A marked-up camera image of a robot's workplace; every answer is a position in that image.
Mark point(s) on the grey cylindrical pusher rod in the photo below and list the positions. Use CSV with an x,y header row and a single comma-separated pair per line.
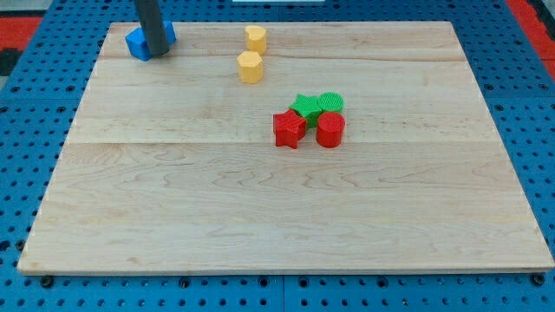
x,y
152,25

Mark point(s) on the green cylinder block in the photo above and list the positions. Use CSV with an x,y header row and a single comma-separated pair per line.
x,y
330,102

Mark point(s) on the yellow hexagon block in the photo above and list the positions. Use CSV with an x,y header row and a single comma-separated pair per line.
x,y
250,67

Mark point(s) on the yellow heart block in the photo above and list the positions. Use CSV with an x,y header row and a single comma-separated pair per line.
x,y
256,39

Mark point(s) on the blue block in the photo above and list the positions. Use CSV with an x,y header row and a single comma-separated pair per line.
x,y
170,33
137,45

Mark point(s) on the red star block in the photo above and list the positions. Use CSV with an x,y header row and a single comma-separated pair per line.
x,y
289,128

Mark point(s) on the red cylinder block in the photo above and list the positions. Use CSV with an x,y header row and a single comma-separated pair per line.
x,y
330,127

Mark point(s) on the green star block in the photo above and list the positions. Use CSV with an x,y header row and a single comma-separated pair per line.
x,y
308,108

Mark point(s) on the wooden board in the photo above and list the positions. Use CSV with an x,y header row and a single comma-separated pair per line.
x,y
170,166

